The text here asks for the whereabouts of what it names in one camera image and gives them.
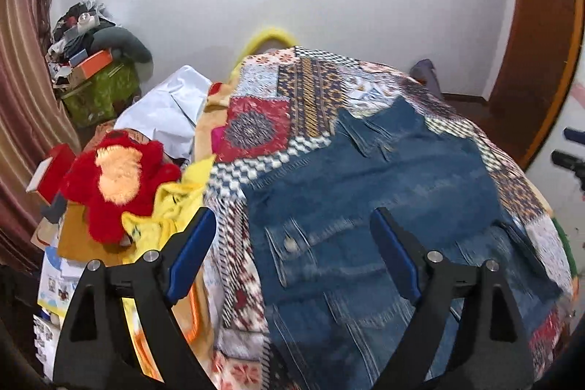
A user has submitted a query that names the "yellow fuzzy ring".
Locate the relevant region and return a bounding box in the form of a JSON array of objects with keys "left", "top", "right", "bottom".
[{"left": 231, "top": 27, "right": 301, "bottom": 76}]

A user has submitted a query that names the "orange box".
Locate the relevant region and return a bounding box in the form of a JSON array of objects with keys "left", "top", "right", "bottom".
[{"left": 68, "top": 49, "right": 115, "bottom": 81}]

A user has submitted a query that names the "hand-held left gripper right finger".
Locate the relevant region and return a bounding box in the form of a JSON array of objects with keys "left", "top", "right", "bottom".
[{"left": 369, "top": 207, "right": 536, "bottom": 390}]

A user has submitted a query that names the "grey plush pillow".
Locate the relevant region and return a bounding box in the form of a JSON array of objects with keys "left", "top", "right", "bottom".
[{"left": 91, "top": 26, "right": 154, "bottom": 64}]

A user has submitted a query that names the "stack of printed papers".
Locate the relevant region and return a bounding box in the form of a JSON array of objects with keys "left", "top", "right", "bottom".
[{"left": 35, "top": 244, "right": 84, "bottom": 320}]

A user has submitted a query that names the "mustard brown cloth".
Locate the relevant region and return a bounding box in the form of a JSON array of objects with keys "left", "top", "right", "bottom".
[{"left": 57, "top": 202, "right": 134, "bottom": 264}]

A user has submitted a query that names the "red and orange plush toy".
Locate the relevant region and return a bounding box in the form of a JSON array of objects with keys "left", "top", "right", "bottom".
[{"left": 59, "top": 129, "right": 184, "bottom": 245}]

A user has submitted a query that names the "green patterned box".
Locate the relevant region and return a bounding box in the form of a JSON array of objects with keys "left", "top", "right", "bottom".
[{"left": 59, "top": 56, "right": 140, "bottom": 128}]

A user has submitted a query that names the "pile of clutter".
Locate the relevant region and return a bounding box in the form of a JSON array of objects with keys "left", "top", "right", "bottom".
[{"left": 48, "top": 0, "right": 120, "bottom": 86}]

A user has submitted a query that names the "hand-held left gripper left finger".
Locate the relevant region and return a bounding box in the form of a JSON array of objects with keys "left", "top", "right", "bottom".
[{"left": 52, "top": 207, "right": 218, "bottom": 390}]

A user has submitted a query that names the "blue denim jacket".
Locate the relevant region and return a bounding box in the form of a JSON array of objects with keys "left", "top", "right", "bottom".
[{"left": 240, "top": 98, "right": 566, "bottom": 390}]

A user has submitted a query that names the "brown wooden door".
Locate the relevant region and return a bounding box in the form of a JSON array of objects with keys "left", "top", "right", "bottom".
[{"left": 475, "top": 0, "right": 582, "bottom": 130}]

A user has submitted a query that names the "brown striped curtain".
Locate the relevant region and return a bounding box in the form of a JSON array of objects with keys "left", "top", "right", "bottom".
[{"left": 0, "top": 0, "right": 84, "bottom": 272}]

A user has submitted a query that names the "red box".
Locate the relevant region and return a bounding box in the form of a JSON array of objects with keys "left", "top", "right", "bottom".
[{"left": 25, "top": 143, "right": 76, "bottom": 206}]

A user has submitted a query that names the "patchwork patterned blanket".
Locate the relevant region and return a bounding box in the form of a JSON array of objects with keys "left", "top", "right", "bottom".
[{"left": 201, "top": 46, "right": 577, "bottom": 390}]

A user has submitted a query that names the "white cloth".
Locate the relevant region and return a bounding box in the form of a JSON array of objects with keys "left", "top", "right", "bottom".
[{"left": 112, "top": 65, "right": 214, "bottom": 163}]

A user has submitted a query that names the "orange fleece blanket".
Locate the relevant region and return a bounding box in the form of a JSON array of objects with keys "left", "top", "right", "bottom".
[{"left": 122, "top": 82, "right": 238, "bottom": 384}]

